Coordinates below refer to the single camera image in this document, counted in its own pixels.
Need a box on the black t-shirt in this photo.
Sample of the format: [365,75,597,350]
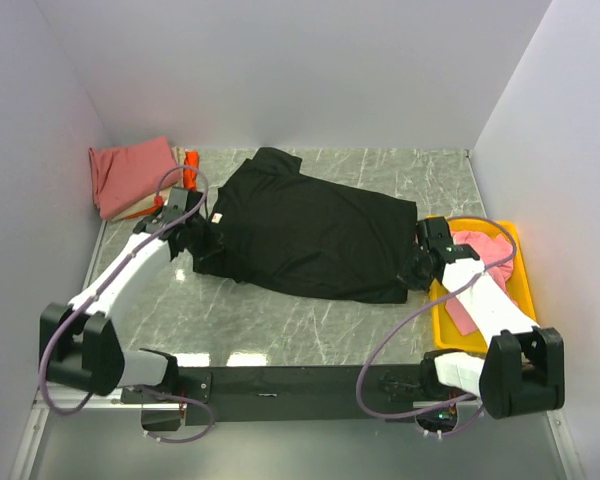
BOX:
[189,147,417,304]

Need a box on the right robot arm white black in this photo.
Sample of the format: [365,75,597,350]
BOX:
[409,217,565,419]

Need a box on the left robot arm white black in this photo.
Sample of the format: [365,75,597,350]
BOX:
[39,187,206,402]

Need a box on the folded orange t-shirt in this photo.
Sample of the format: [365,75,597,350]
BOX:
[129,150,201,219]

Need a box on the folded beige t-shirt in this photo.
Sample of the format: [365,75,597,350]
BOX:
[112,146,186,222]

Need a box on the crumpled pink t-shirt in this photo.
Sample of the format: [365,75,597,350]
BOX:
[445,230,514,336]

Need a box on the folded pink t-shirt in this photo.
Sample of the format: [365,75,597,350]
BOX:
[89,136,176,221]

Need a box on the yellow plastic bin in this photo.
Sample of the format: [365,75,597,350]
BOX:
[431,217,537,354]

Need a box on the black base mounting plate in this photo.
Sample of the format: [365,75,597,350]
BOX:
[119,363,481,434]

